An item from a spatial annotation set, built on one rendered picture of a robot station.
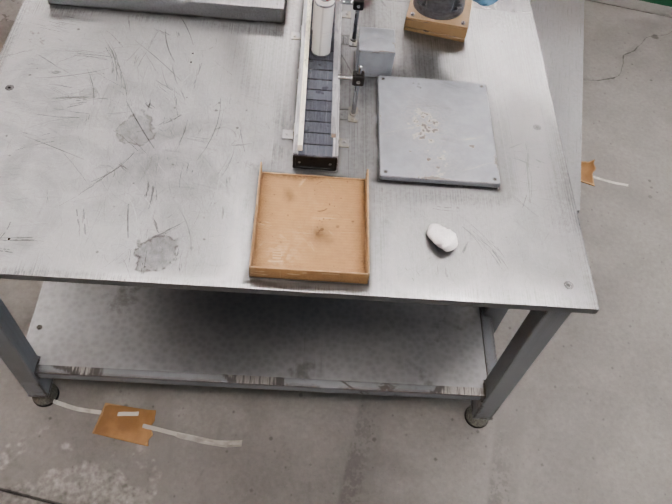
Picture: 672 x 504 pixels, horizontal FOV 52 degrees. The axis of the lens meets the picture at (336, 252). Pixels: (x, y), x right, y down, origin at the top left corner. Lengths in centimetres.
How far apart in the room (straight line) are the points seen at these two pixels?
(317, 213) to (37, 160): 68
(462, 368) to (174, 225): 101
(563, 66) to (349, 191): 81
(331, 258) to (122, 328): 86
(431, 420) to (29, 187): 139
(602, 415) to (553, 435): 20
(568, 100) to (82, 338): 156
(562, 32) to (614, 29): 164
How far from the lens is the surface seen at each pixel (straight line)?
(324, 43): 188
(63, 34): 211
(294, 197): 163
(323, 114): 175
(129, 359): 212
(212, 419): 225
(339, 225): 159
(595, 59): 367
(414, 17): 210
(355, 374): 208
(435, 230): 159
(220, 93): 187
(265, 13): 208
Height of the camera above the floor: 211
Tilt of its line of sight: 56 degrees down
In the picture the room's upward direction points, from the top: 8 degrees clockwise
